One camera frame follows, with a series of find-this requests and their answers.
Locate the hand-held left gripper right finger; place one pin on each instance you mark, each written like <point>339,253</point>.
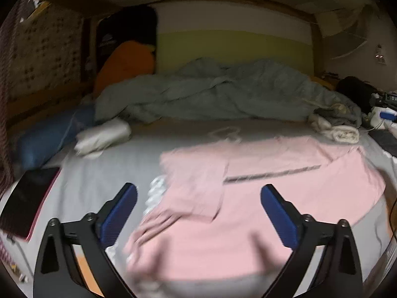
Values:
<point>279,215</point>

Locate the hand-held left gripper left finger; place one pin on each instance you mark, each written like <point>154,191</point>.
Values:
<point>119,214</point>

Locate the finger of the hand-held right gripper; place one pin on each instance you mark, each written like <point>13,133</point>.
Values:
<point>387,115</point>

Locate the pink printed t-shirt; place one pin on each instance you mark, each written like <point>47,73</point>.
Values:
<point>248,198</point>

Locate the white fluffy cloth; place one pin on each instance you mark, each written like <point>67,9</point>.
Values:
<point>377,115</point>

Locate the dark grey cloth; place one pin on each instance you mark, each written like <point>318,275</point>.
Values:
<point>386,141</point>

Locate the black bag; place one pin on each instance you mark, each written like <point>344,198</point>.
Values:
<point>353,88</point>

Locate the grey folded garment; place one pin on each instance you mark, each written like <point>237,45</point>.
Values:
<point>341,116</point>

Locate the cream folded garment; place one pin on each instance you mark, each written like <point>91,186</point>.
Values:
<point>338,133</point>

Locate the small dark box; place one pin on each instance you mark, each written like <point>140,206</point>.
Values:
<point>330,76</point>

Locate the translucent net curtain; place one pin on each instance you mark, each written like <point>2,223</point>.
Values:
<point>347,37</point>

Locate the white crumpled cloth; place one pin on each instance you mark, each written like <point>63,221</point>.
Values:
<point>102,136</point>

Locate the dark tablet with pink case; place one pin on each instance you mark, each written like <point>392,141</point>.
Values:
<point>28,201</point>

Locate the blue pillow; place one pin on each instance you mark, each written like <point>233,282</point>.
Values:
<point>49,136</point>

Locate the grey-green duvet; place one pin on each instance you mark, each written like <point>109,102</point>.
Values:
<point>217,93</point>

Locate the orange carrot plush pillow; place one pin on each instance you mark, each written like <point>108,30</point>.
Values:
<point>127,65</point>

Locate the red plaid curtain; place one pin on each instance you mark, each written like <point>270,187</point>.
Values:
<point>4,99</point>

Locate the patterned beige curtain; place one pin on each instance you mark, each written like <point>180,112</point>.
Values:
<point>46,52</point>

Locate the black pillow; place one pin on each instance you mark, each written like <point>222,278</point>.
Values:
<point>130,24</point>

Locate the white wall socket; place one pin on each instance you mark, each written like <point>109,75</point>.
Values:
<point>380,55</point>

